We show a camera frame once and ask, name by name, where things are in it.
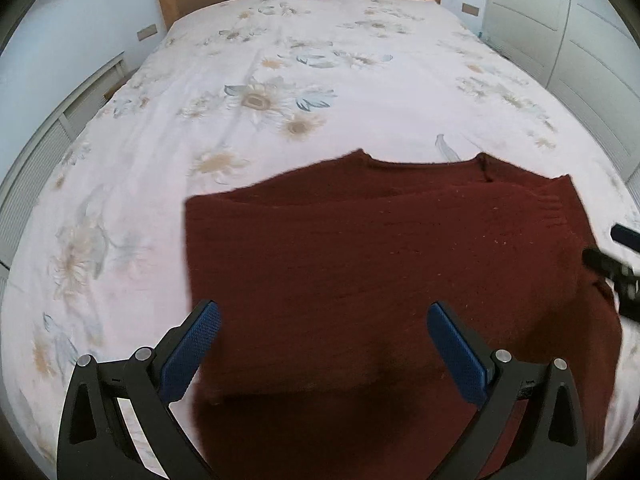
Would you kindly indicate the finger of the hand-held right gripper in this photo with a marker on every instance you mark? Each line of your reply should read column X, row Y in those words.
column 626, row 236
column 602, row 262

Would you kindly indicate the wooden nightstand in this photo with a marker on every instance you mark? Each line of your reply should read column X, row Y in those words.
column 119, row 87

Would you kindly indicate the beige wall socket plate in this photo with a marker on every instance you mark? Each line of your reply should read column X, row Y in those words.
column 470, row 8
column 147, row 32

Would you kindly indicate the white panelled wardrobe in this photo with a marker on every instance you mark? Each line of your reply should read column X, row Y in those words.
column 565, row 25

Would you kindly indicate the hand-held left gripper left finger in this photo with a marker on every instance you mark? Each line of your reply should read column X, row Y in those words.
column 192, row 345

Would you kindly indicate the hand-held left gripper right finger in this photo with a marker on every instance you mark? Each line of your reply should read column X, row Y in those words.
column 457, row 347

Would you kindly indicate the white slatted wall panel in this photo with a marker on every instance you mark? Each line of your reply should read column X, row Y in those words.
column 45, row 155

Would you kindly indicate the dark red knit sweater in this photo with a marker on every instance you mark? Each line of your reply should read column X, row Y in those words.
column 350, row 270

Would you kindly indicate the white floral duvet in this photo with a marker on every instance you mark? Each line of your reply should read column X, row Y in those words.
column 300, row 60

